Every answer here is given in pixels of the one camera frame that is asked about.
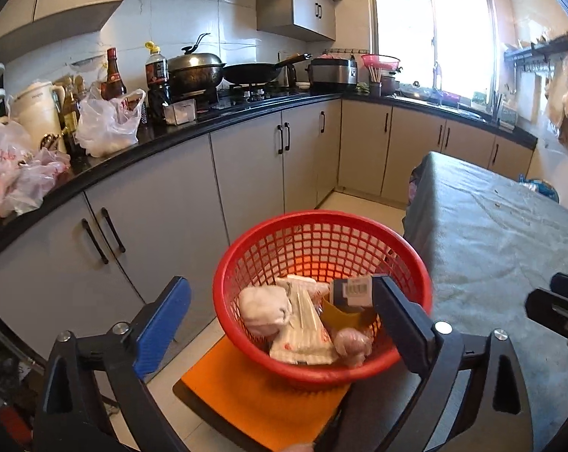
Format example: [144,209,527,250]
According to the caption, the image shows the black kitchen counter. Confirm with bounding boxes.
[0,92,539,256]

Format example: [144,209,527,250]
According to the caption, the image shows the dark bottle yellow cap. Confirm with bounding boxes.
[145,41,172,119]

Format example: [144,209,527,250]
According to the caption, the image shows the black wok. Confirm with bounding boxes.
[222,53,313,86]

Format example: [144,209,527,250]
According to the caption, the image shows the grey base cabinets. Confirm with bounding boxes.
[0,99,535,359]

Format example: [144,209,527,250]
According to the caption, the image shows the red print plastic bag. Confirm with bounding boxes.
[269,275,340,366]

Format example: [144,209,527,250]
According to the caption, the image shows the pink plastic bags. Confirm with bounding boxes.
[0,118,72,228]

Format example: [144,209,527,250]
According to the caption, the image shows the small white seasoning box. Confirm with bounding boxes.
[164,99,198,126]

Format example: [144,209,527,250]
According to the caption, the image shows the steel rice cooker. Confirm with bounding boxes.
[306,55,359,93]

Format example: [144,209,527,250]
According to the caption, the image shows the white electric kettle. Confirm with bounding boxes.
[6,81,68,154]

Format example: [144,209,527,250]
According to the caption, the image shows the kitchen window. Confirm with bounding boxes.
[371,0,498,101]

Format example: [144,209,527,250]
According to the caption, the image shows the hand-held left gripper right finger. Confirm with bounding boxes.
[314,275,534,452]

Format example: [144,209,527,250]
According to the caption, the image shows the orange stool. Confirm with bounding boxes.
[173,334,353,452]

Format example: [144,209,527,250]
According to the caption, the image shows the gas stove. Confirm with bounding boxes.
[217,82,314,105]

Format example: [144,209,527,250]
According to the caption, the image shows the white blue carton box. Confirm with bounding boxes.
[330,276,377,314]

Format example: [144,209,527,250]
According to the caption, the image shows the chopstick holder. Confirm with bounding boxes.
[367,66,384,98]

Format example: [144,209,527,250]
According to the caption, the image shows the red plastic basket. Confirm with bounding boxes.
[212,210,433,387]

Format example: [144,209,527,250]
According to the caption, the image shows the pink colander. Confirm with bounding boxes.
[361,54,401,73]

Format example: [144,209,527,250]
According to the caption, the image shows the blue plastic bag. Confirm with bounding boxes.
[518,176,560,202]

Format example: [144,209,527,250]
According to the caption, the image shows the white plastic bag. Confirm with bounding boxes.
[75,82,147,157]

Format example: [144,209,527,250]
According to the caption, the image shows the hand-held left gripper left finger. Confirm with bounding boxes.
[32,275,192,452]

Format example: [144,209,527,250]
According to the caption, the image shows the black wall rack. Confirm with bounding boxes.
[504,34,568,74]

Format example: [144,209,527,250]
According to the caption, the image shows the steel pot with lid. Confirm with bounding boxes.
[167,33,227,96]

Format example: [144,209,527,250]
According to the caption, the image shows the white cloth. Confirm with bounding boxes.
[239,286,292,338]

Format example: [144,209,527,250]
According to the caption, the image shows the cooking oil bottle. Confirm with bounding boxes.
[60,84,82,152]

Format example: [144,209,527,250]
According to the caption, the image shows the grey wall cabinets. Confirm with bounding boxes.
[0,0,344,50]

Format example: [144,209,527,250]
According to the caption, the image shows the brown sauce bottle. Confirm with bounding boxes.
[100,47,129,101]

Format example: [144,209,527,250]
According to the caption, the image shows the yellow plastic container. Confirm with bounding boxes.
[322,294,380,340]

